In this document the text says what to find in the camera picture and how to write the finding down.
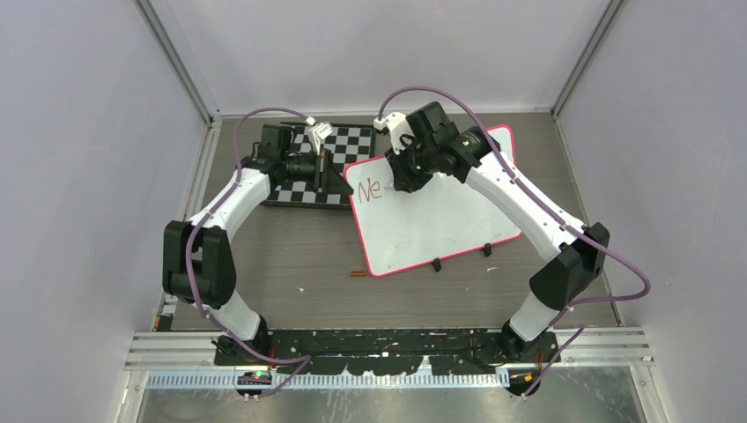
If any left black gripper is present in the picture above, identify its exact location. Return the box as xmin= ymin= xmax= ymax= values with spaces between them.
xmin=283 ymin=148 xmax=354 ymax=196

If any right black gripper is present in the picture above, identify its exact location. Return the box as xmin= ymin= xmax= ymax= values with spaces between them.
xmin=384 ymin=136 xmax=437 ymax=193

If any pink framed whiteboard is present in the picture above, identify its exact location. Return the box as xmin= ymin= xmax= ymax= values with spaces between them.
xmin=344 ymin=156 xmax=521 ymax=277

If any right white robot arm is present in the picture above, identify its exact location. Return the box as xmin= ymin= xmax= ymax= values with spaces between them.
xmin=373 ymin=101 xmax=610 ymax=362

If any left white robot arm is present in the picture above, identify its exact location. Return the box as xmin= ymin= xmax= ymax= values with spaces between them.
xmin=162 ymin=121 xmax=352 ymax=365

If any black white checkerboard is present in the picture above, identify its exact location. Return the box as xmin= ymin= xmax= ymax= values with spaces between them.
xmin=262 ymin=122 xmax=376 ymax=210

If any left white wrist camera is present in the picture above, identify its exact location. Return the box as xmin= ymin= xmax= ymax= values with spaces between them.
xmin=305 ymin=116 xmax=333 ymax=155

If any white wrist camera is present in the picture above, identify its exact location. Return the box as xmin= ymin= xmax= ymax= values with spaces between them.
xmin=373 ymin=112 xmax=414 ymax=155
xmin=305 ymin=116 xmax=333 ymax=155

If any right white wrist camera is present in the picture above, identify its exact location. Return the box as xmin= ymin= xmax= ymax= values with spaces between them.
xmin=373 ymin=112 xmax=414 ymax=155

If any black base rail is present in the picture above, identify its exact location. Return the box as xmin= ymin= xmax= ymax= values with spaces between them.
xmin=213 ymin=326 xmax=561 ymax=377

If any white slotted cable duct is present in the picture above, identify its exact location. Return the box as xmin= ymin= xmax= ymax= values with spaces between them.
xmin=146 ymin=368 xmax=510 ymax=390

